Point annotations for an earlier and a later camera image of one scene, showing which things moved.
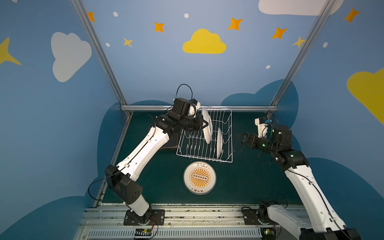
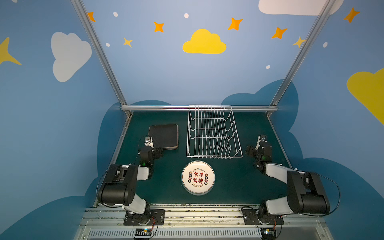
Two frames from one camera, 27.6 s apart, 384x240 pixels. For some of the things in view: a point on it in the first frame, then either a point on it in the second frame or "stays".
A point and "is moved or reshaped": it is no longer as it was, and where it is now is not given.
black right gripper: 251,141 -> 253,151
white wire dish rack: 213,141 is moved or reshaped
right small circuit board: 268,233 stays
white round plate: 219,143 -> 198,178
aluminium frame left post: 103,54 stays
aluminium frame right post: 320,23 stays
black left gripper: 198,122 -> 157,152
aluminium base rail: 189,222 stays
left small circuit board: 144,232 stays
